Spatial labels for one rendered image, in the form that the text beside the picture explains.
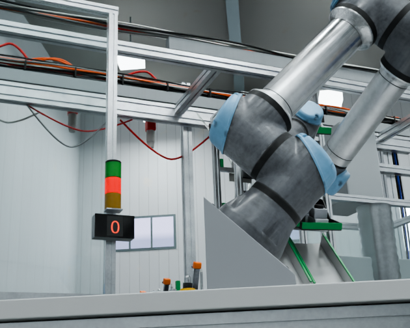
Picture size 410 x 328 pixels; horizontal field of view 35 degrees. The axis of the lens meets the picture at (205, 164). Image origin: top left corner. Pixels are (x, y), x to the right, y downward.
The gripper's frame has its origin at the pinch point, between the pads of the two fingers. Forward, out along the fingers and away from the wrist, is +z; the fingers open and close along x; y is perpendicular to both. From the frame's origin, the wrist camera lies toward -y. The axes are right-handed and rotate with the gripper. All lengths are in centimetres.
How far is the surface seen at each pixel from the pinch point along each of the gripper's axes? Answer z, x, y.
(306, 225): 8.6, 11.3, 4.7
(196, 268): 8.5, -24.7, 20.9
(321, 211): 6.4, 16.7, 0.7
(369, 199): 65, 74, -59
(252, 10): 435, 246, -828
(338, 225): 8.5, 21.7, 4.5
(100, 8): -15, -51, -70
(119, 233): 15.7, -44.7, 3.2
